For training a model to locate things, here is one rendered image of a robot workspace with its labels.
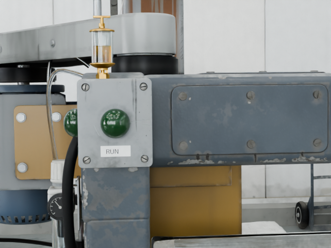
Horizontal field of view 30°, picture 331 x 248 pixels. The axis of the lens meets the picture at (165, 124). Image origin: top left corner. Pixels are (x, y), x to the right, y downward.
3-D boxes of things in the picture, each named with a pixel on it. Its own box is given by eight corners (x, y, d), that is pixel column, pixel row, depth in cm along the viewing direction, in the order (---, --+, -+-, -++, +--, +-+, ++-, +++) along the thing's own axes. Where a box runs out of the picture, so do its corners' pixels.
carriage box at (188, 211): (87, 278, 97) (83, 77, 95) (93, 230, 130) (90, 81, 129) (242, 272, 99) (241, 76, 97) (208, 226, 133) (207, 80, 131)
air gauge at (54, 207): (47, 221, 86) (46, 194, 86) (48, 218, 88) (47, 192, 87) (73, 220, 86) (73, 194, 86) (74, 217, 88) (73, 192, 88)
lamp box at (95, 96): (78, 169, 62) (76, 78, 61) (80, 163, 66) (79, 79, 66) (152, 167, 63) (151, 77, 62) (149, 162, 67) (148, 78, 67)
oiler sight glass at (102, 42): (90, 62, 69) (90, 30, 68) (91, 63, 71) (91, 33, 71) (113, 62, 69) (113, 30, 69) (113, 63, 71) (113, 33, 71)
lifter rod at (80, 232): (74, 251, 94) (73, 196, 93) (75, 248, 96) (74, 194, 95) (88, 250, 94) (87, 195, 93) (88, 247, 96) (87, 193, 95)
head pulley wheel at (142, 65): (111, 76, 78) (111, 55, 78) (111, 77, 87) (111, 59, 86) (182, 75, 78) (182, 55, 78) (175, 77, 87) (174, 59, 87)
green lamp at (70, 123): (62, 138, 62) (61, 108, 62) (64, 136, 65) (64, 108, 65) (87, 138, 63) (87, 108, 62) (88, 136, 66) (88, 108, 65)
